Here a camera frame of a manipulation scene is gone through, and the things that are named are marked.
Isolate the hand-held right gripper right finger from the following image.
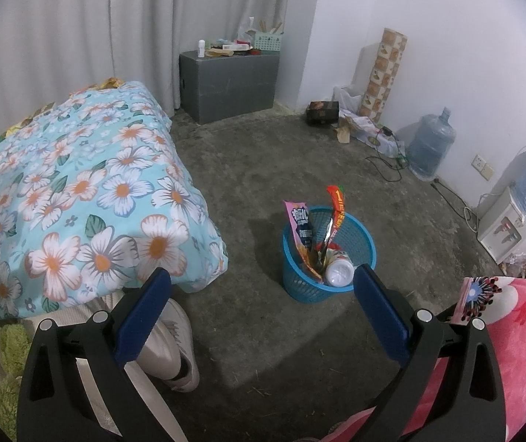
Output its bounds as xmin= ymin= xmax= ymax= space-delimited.
xmin=318 ymin=263 xmax=507 ymax=442

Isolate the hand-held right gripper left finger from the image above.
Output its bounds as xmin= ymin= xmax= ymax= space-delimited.
xmin=17 ymin=267 xmax=190 ymax=442

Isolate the white bottle with red label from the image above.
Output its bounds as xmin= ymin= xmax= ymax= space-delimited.
xmin=324 ymin=249 xmax=356 ymax=286

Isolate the blue plastic basket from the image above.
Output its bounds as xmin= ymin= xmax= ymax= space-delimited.
xmin=282 ymin=206 xmax=378 ymax=305

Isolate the red orange snack wrapper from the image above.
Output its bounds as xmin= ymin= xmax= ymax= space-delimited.
xmin=315 ymin=185 xmax=349 ymax=268

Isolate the pink blue snack bag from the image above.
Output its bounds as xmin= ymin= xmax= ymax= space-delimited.
xmin=283 ymin=200 xmax=319 ymax=279

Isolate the white shoe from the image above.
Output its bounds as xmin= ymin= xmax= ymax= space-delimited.
xmin=136 ymin=298 xmax=200 ymax=393

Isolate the blue floral blanket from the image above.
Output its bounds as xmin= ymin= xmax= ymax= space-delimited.
xmin=0 ymin=80 xmax=229 ymax=320

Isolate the pink floral blanket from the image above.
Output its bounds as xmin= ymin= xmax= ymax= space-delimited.
xmin=322 ymin=275 xmax=526 ymax=442

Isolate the white water dispenser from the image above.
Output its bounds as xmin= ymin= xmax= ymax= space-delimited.
xmin=477 ymin=189 xmax=526 ymax=261

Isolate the small plastic bag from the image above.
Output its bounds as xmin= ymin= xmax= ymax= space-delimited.
xmin=502 ymin=253 xmax=526 ymax=281

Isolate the brown paper scrap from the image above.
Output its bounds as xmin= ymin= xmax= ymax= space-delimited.
xmin=334 ymin=117 xmax=353 ymax=143

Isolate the dark box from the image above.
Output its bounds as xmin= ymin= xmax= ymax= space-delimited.
xmin=305 ymin=100 xmax=341 ymax=126

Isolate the white plastic bag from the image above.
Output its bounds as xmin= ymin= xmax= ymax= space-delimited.
xmin=334 ymin=84 xmax=365 ymax=116

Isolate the patterned floor covering roll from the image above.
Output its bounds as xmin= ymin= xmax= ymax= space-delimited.
xmin=357 ymin=28 xmax=408 ymax=120

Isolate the grey cabinet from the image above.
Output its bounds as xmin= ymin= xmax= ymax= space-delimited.
xmin=179 ymin=48 xmax=281 ymax=125

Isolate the white board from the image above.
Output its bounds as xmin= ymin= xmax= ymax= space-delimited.
xmin=352 ymin=43 xmax=381 ymax=97

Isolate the grey curtain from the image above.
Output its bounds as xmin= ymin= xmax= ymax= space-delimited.
xmin=0 ymin=0 xmax=325 ymax=148

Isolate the green storage basket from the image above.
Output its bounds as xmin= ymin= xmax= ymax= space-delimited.
xmin=254 ymin=31 xmax=284 ymax=51

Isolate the wall socket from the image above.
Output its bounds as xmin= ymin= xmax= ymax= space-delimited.
xmin=472 ymin=154 xmax=496 ymax=181

